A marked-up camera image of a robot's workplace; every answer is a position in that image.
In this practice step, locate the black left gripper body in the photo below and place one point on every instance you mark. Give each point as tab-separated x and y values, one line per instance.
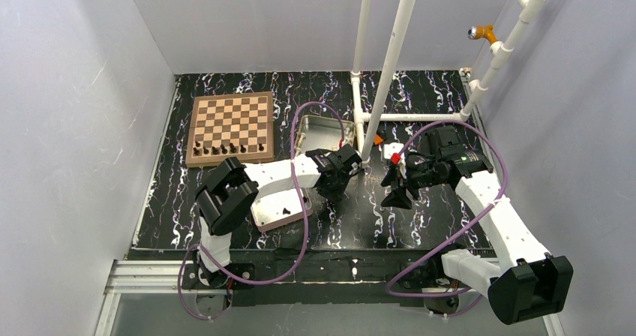
340	166

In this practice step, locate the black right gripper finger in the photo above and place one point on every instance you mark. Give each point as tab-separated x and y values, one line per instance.
391	176
397	198

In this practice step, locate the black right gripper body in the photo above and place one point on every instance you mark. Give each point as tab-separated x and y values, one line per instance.
406	175

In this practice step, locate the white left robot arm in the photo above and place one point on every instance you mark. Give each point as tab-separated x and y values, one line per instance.
271	192

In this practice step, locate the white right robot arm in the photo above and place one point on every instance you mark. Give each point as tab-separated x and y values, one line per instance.
526	281

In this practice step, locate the wooden chess board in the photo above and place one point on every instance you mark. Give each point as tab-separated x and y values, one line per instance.
242	119

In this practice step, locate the gold-rimmed tin tray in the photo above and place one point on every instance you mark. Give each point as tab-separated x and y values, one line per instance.
314	135

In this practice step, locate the pink-rimmed silver tin tray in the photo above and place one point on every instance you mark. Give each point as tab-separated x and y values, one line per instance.
268	213

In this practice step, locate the white PVC pipe frame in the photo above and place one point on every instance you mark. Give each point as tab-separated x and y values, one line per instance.
442	55

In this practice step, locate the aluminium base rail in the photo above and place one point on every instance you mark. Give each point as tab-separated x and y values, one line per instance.
336	297

